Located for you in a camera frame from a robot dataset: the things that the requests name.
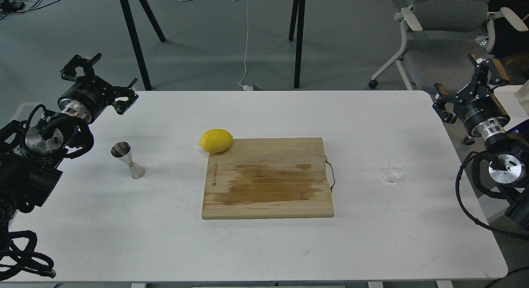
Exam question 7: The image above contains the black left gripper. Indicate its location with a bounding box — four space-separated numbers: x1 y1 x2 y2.
58 53 139 124

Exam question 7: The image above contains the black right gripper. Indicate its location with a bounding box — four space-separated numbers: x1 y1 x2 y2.
433 53 510 140

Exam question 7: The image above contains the steel double jigger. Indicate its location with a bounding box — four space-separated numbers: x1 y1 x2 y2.
111 142 145 179

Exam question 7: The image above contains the clear small measuring cup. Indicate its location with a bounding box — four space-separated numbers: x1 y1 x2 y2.
382 157 409 184

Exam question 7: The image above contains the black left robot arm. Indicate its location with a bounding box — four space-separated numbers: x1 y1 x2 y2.
0 53 138 281

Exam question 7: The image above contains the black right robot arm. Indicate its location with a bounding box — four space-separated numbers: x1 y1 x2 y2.
432 53 529 240

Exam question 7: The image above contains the white side table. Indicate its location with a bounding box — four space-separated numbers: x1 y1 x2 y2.
494 85 529 131

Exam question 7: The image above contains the grey office chair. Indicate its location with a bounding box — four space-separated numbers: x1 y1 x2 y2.
368 0 528 94

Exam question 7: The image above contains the yellow lemon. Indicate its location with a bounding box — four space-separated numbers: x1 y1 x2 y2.
199 129 233 154

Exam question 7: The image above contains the wooden cutting board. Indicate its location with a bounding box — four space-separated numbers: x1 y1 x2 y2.
201 138 334 220

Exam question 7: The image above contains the floor cables bundle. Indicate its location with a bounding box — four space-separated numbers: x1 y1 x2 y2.
0 0 85 21

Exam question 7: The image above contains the white hanging cable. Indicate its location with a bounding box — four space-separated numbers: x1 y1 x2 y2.
237 0 253 91

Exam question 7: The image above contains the black metal table frame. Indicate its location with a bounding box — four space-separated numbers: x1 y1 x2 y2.
93 0 317 91

